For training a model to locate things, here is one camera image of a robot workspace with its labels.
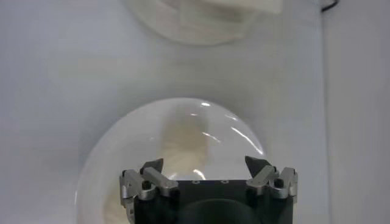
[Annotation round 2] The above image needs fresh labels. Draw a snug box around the black pot power cord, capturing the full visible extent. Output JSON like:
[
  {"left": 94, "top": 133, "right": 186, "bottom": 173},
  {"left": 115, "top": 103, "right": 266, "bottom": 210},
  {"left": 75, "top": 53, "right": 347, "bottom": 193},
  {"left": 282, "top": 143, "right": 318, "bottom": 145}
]
[{"left": 321, "top": 0, "right": 339, "bottom": 13}]

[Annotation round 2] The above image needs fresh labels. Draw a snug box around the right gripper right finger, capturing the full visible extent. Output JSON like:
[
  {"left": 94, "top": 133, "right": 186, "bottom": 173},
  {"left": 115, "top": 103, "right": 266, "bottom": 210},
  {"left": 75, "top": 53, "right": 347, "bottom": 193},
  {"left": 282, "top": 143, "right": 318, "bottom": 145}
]
[{"left": 244, "top": 155, "right": 299, "bottom": 203}]

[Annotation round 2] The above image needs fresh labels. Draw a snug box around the cream electric cooking pot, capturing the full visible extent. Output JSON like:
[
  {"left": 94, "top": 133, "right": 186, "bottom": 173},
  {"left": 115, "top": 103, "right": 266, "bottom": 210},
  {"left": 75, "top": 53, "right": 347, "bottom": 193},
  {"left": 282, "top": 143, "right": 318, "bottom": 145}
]
[{"left": 123, "top": 0, "right": 284, "bottom": 46}]

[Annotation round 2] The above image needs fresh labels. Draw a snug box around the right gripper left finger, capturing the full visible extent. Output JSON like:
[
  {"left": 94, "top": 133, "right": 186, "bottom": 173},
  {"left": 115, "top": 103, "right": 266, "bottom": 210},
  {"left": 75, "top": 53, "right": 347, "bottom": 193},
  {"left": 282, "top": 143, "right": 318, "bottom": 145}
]
[{"left": 119, "top": 157, "right": 180, "bottom": 220}]

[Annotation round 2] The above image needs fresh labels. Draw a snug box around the round white plate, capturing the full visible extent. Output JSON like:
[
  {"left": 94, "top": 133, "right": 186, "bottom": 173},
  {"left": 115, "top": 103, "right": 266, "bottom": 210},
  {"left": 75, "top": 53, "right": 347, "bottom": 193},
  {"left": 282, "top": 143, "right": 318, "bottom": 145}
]
[{"left": 75, "top": 97, "right": 269, "bottom": 224}]

